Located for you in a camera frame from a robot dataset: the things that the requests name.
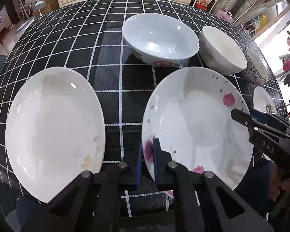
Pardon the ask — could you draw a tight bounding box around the black white grid tablecloth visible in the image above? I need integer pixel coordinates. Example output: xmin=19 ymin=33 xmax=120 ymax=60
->
xmin=0 ymin=0 xmax=288 ymax=219

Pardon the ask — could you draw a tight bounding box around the cream white bowl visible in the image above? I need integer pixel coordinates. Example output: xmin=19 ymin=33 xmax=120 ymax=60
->
xmin=199 ymin=26 xmax=247 ymax=75

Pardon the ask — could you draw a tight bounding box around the pink floral white plate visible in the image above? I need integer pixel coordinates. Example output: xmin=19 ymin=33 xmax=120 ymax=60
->
xmin=141 ymin=67 xmax=253 ymax=189

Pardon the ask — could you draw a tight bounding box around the floral patterned green bowl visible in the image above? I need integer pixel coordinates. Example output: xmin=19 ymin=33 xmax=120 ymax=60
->
xmin=243 ymin=47 xmax=268 ymax=86

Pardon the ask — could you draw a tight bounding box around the plain white plate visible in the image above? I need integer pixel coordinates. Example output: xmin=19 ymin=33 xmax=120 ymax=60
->
xmin=5 ymin=67 xmax=106 ymax=203

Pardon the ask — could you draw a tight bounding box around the bluish white bowl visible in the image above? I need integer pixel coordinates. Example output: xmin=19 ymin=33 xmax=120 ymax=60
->
xmin=122 ymin=13 xmax=200 ymax=67

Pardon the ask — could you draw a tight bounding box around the person's right hand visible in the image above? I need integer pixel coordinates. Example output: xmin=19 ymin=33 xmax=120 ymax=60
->
xmin=269 ymin=163 xmax=290 ymax=202

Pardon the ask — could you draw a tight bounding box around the cartoon print white plate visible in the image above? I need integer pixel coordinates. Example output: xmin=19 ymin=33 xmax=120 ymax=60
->
xmin=253 ymin=86 xmax=277 ymax=114

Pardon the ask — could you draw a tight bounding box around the arched floor mirror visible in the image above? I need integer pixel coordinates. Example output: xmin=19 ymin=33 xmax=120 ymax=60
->
xmin=232 ymin=0 xmax=283 ymax=27

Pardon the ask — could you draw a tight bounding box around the pink tote bag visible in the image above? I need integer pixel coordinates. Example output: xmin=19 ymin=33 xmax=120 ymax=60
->
xmin=216 ymin=7 xmax=234 ymax=23

